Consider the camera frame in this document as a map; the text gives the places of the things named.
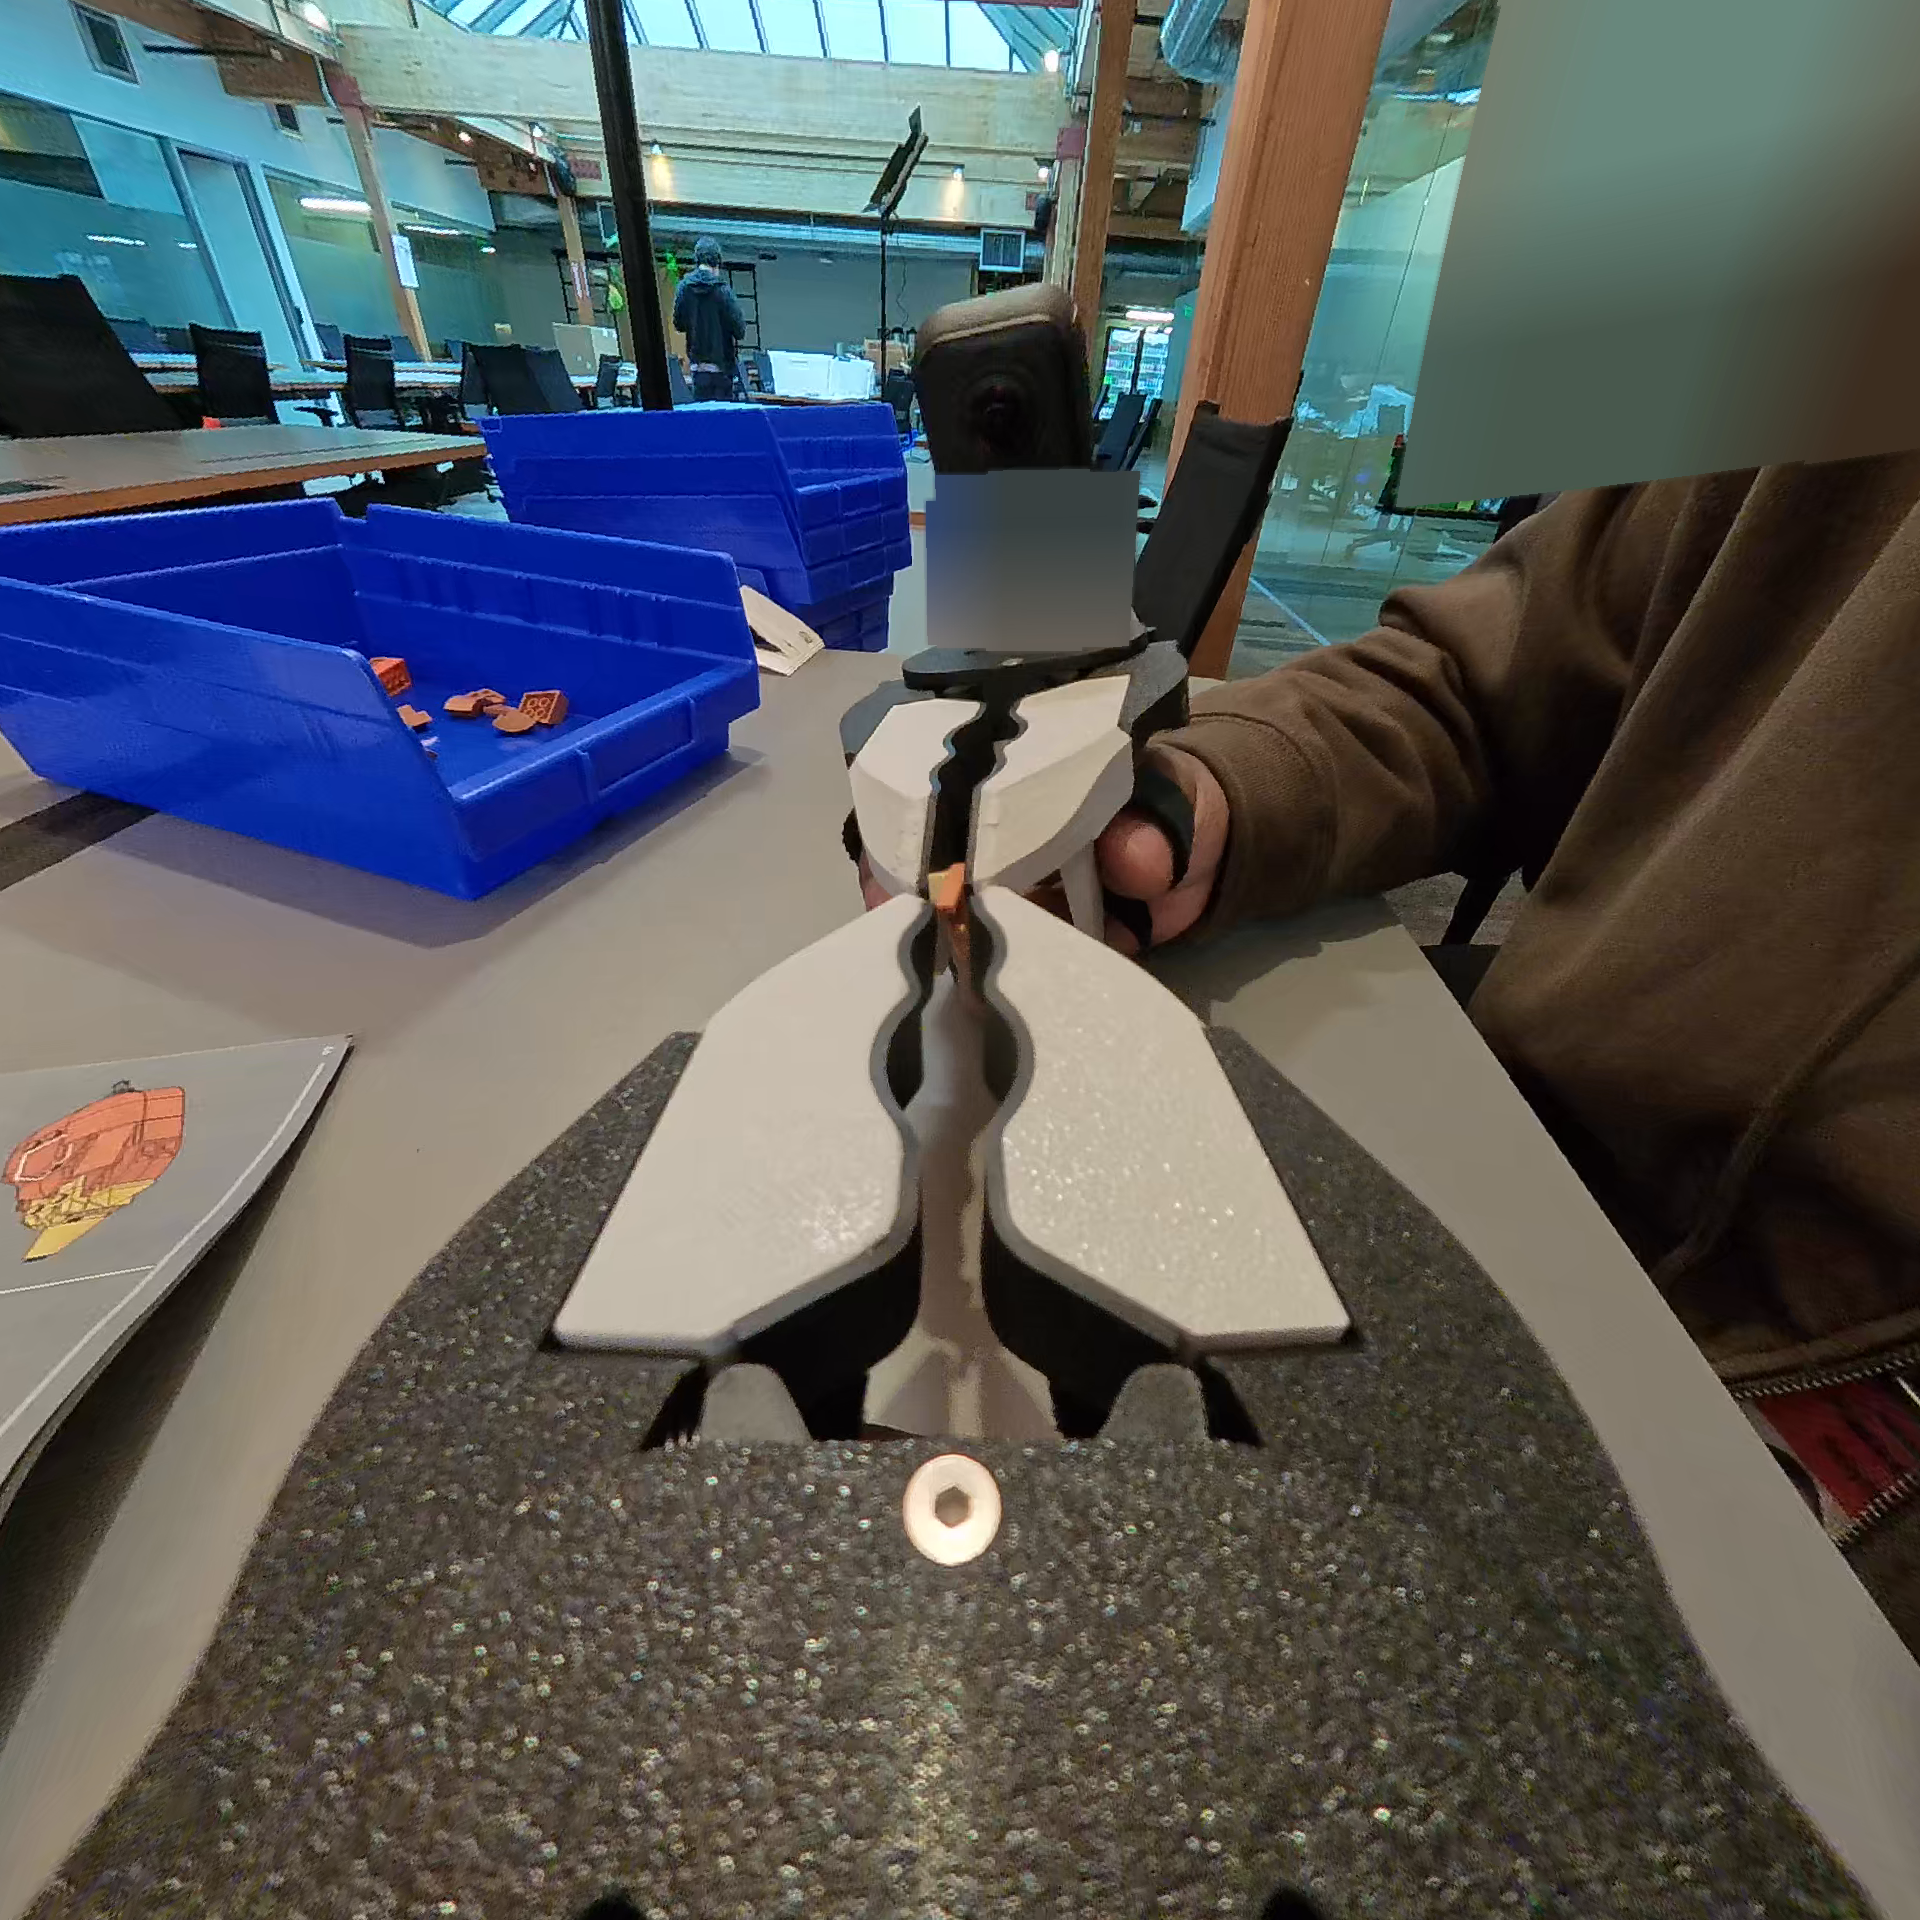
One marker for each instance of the brick instruction booklet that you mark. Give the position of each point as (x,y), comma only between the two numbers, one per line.
(135,1245)

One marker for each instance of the stack of blue bins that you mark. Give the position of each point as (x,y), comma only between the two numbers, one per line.
(720,480)

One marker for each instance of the black metal pole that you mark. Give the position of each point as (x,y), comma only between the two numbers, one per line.
(623,196)

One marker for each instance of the grey desk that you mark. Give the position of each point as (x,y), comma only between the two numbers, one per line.
(494,991)

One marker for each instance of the brown wedge plate brick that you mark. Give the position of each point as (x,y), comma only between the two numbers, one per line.
(947,892)

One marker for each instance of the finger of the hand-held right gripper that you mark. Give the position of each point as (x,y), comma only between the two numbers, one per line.
(1060,780)
(896,797)

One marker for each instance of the wooden pillar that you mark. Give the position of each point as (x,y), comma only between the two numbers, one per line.
(1277,300)
(1103,135)

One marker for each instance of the person's right forearm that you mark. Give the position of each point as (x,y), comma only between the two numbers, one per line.
(1349,751)

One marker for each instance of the studio light on stand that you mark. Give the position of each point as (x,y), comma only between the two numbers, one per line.
(901,166)

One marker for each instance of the black chair back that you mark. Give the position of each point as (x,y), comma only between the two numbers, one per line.
(1208,525)

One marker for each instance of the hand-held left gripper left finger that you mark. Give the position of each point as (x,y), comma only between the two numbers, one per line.
(735,1171)

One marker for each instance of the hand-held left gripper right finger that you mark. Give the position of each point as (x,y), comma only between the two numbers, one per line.
(1172,1171)

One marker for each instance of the long wooden table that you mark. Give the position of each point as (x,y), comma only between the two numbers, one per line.
(225,465)

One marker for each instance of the person's right hand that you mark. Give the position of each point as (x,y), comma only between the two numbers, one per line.
(1141,878)

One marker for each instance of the blue plastic bin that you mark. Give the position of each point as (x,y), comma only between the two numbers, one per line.
(600,797)

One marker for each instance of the white paper sheet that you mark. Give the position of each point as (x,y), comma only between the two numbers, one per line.
(781,629)

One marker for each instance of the red patterned cloth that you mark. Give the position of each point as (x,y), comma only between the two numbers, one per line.
(1845,1455)

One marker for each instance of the black office chair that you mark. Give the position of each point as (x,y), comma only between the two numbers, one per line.
(517,382)
(77,359)
(233,375)

